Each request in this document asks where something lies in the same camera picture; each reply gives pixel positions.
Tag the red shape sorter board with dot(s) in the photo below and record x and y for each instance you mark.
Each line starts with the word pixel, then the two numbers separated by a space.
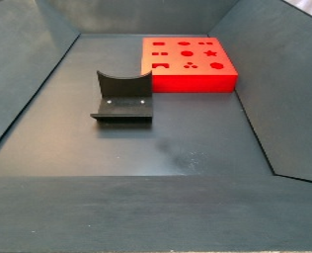
pixel 189 65

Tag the black curved holder stand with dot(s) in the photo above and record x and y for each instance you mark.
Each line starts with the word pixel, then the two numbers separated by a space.
pixel 126 98

